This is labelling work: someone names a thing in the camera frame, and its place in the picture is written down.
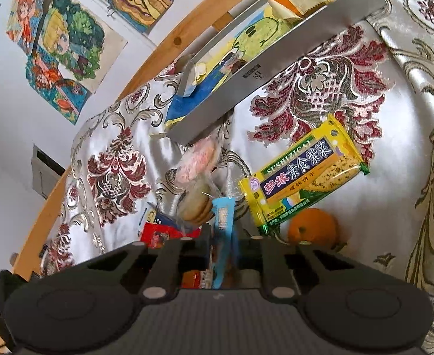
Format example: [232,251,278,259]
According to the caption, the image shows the orange tangerine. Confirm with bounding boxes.
[287,208,339,249]

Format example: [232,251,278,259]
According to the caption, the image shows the dark blue calcium packet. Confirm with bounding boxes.
[138,203,182,235]

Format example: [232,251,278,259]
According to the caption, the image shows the yellow seaweed cracker packet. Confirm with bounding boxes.
[239,115,369,235]

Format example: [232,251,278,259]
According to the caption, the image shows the beige round biscuit pack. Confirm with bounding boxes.
[178,176,215,228]

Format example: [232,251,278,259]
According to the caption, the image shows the light blue snack packet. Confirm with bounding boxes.
[212,197,235,289]

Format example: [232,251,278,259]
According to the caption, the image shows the pink round biscuit pack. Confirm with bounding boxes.
[175,136,219,184]

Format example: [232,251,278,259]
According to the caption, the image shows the red snack packet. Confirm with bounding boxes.
[138,222,201,249]

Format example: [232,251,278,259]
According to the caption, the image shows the floral satin bedspread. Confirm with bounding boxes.
[40,0,434,355]

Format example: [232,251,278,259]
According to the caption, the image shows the mermaid girl poster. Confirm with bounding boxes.
[6,0,89,124]

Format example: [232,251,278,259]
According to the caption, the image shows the green cartoon drawing sheet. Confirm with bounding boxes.
[165,2,292,130]

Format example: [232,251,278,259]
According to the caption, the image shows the blond child poster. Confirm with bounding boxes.
[39,0,127,93]

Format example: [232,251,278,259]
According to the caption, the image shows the grey cardboard tray box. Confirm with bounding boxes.
[166,0,385,145]

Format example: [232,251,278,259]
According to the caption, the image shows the grey wall panel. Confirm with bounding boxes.
[31,144,65,199]

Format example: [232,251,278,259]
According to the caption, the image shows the wooden bed frame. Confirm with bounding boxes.
[12,0,244,280]

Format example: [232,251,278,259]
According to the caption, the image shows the white wall pipe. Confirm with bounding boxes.
[91,0,157,51]

